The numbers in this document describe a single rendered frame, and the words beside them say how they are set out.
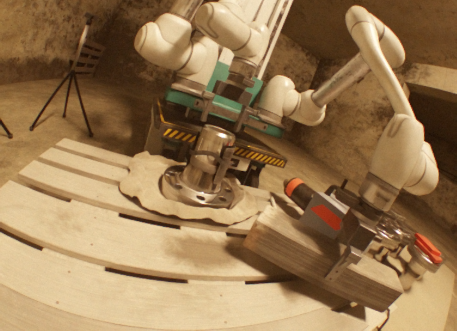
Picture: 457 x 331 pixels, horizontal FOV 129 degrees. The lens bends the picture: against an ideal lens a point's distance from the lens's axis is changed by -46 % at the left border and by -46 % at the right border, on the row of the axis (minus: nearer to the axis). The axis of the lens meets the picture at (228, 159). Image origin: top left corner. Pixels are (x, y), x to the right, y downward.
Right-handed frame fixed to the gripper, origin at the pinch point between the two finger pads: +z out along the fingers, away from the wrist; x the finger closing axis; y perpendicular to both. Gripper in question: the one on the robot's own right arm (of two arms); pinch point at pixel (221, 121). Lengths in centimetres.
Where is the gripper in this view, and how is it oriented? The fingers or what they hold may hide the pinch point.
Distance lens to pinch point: 72.9
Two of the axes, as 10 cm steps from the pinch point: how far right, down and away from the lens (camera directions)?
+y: -3.5, -4.0, 8.4
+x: -8.6, -2.1, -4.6
